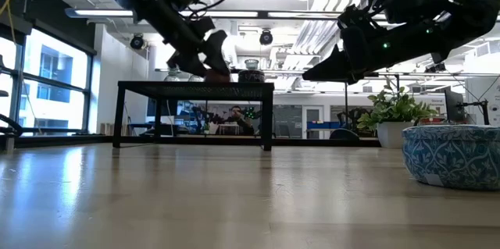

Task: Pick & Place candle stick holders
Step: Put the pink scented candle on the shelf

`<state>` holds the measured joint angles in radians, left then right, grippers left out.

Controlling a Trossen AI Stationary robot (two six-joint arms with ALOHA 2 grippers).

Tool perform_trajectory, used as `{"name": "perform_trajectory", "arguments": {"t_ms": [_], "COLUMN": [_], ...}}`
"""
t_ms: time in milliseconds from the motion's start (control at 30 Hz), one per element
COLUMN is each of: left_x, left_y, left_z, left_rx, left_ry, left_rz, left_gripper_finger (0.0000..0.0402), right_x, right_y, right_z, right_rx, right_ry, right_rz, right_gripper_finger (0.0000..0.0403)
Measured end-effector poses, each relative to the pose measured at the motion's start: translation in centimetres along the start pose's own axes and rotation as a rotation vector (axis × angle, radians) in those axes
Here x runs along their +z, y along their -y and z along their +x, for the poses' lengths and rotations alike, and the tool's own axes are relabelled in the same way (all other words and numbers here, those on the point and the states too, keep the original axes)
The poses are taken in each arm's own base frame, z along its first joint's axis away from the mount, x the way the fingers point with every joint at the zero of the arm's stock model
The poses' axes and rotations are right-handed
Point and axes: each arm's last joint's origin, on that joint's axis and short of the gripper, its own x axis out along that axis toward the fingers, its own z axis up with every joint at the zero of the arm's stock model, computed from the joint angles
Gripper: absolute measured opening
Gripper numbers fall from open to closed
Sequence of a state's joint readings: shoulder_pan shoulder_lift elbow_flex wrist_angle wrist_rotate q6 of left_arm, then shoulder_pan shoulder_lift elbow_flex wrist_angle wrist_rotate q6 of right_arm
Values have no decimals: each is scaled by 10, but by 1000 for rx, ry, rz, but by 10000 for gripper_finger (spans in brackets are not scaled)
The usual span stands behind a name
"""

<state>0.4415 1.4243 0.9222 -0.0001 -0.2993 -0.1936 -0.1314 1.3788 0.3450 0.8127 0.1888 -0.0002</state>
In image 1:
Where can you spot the black ceiling spot lamp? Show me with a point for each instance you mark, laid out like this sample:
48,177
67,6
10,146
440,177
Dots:
137,42
266,37

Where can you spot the black computer monitor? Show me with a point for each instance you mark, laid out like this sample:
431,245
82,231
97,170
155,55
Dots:
453,104

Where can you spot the white cabinet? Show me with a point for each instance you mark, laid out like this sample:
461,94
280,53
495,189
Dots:
482,100

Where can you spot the green glass candle holder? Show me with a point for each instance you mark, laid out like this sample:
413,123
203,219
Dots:
252,65

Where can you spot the ceiling light strip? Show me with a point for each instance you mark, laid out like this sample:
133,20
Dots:
101,13

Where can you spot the pink mosaic candle holder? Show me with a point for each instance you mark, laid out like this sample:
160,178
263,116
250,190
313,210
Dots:
251,76

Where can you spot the black perforated metal shelf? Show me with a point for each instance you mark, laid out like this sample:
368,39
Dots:
195,89

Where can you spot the black window frame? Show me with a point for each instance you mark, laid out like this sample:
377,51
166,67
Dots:
18,85

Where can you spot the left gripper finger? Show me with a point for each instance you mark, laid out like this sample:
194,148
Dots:
187,63
216,52

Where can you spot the person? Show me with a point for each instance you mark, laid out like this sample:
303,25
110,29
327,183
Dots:
238,122

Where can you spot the black aluminium table frame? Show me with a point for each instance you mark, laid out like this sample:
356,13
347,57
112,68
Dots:
312,142

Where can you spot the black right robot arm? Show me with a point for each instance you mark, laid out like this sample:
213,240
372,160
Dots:
461,11

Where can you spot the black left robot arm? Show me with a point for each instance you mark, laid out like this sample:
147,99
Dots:
152,3

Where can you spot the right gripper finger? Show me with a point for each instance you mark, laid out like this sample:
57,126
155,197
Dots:
332,67

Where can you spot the blue mosaic candle holder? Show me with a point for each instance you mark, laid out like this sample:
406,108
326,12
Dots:
453,155

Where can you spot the green potted plant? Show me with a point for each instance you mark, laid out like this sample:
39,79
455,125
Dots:
392,134

